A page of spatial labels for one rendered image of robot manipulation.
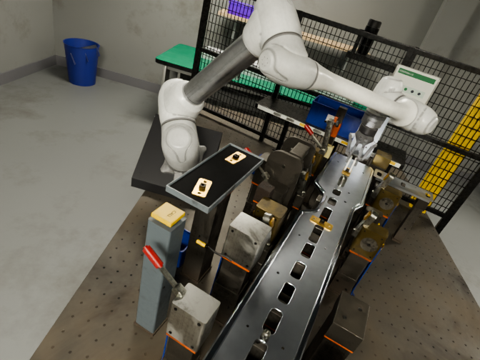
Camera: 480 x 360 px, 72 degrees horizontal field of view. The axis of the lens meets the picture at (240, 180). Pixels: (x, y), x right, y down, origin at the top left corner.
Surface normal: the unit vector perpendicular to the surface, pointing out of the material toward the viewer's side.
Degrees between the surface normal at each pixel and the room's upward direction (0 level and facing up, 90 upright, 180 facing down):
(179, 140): 47
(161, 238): 90
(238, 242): 90
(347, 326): 0
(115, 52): 90
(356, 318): 0
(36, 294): 0
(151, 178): 41
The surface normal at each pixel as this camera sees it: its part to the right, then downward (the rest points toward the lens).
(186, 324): -0.44, 0.40
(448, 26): -0.13, 0.52
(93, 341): 0.24, -0.81
